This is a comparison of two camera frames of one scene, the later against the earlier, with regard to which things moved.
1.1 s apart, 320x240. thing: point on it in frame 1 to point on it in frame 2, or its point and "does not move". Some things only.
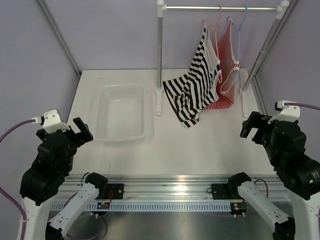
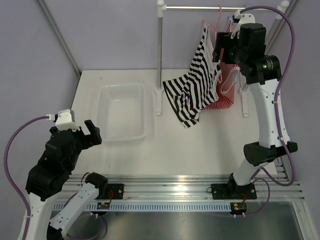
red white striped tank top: (226, 48) does not move
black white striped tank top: (187, 96) does not move
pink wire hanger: (215, 29) does not move
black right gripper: (256, 119) to (224, 41)
